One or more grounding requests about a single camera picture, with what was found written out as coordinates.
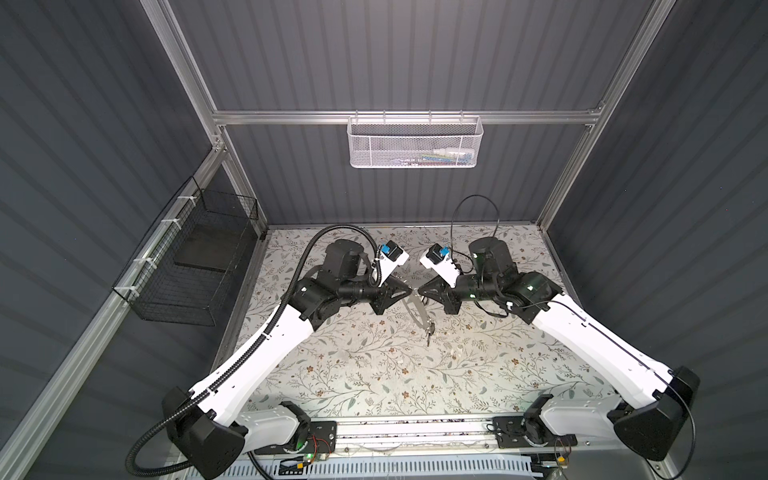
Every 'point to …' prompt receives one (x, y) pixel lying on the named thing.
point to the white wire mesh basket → (408, 142)
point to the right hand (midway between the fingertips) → (424, 291)
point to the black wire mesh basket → (182, 270)
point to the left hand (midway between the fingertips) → (408, 288)
